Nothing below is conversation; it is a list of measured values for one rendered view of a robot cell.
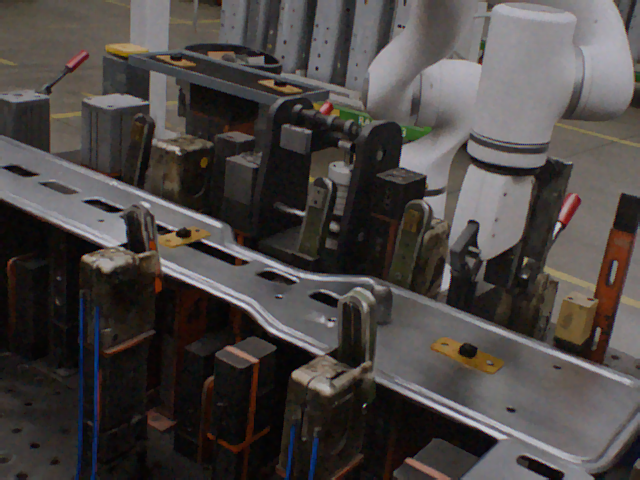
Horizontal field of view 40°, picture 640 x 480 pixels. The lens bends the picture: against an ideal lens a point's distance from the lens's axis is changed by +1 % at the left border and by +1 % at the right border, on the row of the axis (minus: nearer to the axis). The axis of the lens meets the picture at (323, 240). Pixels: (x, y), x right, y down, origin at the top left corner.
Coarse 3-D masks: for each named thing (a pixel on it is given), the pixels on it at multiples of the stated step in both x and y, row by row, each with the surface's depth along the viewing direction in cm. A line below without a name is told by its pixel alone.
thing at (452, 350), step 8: (432, 344) 105; (440, 344) 105; (448, 344) 106; (456, 344) 106; (464, 344) 104; (440, 352) 104; (448, 352) 104; (456, 352) 104; (464, 352) 103; (472, 352) 103; (480, 352) 105; (456, 360) 103; (464, 360) 102; (472, 360) 102; (480, 360) 103; (488, 360) 103; (496, 360) 103; (480, 368) 101; (488, 368) 101; (496, 368) 101
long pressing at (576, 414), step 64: (0, 192) 137; (128, 192) 143; (192, 256) 122; (256, 256) 124; (256, 320) 108; (320, 320) 108; (448, 320) 112; (384, 384) 97; (448, 384) 97; (512, 384) 99; (576, 384) 101; (576, 448) 89
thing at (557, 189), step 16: (560, 160) 108; (544, 176) 106; (560, 176) 108; (544, 192) 110; (560, 192) 108; (528, 208) 110; (544, 208) 110; (560, 208) 110; (528, 224) 111; (544, 224) 110; (528, 240) 112; (544, 240) 109; (528, 256) 112; (544, 256) 111; (512, 272) 112; (528, 288) 111
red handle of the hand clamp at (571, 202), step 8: (568, 200) 118; (576, 200) 118; (568, 208) 117; (576, 208) 118; (560, 216) 116; (568, 216) 116; (560, 224) 116; (560, 232) 116; (552, 240) 115; (528, 264) 113; (520, 272) 112; (528, 272) 112; (520, 280) 112; (528, 280) 112
